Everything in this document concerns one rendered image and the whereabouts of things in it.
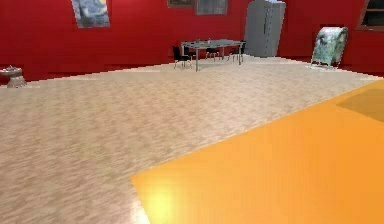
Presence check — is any blue swirl wall painting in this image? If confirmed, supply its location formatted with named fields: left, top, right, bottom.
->
left=70, top=0, right=111, bottom=29

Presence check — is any grey round side table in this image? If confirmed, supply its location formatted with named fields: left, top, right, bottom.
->
left=0, top=64, right=28, bottom=89

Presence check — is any grey dining table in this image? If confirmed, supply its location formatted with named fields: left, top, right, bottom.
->
left=180, top=38, right=244, bottom=73

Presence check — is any grey framed wall picture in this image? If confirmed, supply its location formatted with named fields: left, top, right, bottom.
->
left=195, top=0, right=229, bottom=16

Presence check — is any dark framed wall picture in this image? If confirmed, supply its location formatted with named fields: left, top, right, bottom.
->
left=166, top=0, right=195, bottom=9

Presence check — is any black dining chair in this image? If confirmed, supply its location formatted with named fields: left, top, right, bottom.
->
left=204, top=47, right=221, bottom=63
left=171, top=45, right=193, bottom=70
left=182, top=45, right=198, bottom=61
left=227, top=40, right=247, bottom=63

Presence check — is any brown framed window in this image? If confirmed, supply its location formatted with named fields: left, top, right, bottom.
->
left=355, top=0, right=384, bottom=32

